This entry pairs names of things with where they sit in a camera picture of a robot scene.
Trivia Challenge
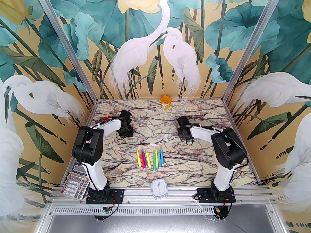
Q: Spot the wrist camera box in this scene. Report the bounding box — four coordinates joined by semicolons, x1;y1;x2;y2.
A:
177;116;190;128
120;110;133;122

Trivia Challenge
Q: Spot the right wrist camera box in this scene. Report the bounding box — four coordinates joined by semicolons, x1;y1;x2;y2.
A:
177;116;190;128

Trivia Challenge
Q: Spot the aluminium frame post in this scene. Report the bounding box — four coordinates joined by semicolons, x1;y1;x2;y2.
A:
33;0;98;101
222;0;288;102

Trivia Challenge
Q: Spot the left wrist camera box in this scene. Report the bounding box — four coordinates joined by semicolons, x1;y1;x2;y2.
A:
120;110;133;122

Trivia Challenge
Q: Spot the aluminium front rail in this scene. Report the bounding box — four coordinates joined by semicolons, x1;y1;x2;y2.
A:
47;187;277;204

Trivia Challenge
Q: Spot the perforated metal strip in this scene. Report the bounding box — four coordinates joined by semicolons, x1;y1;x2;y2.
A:
52;208;272;216

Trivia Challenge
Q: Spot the grey calculator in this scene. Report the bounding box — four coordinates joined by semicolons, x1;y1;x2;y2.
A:
60;162;89;200

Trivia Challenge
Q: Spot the orange lidded cup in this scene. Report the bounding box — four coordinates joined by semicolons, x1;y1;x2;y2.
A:
160;94;173;111

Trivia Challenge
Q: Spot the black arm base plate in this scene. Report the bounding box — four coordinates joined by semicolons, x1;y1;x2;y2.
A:
196;188;236;204
86;188;124;204

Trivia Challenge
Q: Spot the white kitchen timer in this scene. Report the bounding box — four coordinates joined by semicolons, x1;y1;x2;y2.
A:
151;179;168;200

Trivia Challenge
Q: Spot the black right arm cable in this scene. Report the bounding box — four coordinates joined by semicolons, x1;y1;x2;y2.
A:
233;140;249;172

